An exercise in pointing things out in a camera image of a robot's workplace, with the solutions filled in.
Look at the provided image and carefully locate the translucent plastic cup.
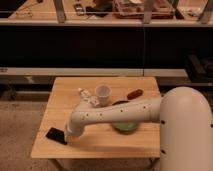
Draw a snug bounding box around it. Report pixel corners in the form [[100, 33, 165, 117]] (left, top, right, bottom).
[[95, 84, 111, 106]]

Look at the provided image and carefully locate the brown oblong object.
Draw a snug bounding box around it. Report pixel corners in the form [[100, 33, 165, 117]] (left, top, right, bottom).
[[127, 89, 143, 100]]

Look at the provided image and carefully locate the green bowl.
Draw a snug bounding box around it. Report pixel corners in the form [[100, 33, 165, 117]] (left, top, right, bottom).
[[112, 122, 139, 132]]

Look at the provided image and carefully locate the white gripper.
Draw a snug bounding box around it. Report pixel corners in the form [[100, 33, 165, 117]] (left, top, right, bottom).
[[64, 122, 84, 138]]

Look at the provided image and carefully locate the shelf rack with clutter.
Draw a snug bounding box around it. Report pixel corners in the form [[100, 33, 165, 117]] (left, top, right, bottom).
[[0, 0, 213, 27]]

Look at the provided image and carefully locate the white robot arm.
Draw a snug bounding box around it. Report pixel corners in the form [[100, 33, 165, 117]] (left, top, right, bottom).
[[65, 87, 213, 171]]

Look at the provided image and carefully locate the black rectangular eraser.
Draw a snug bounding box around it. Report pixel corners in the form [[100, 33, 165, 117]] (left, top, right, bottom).
[[46, 127, 67, 145]]

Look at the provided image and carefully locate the wooden table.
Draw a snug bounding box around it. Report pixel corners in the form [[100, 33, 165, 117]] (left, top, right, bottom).
[[31, 77, 160, 159]]

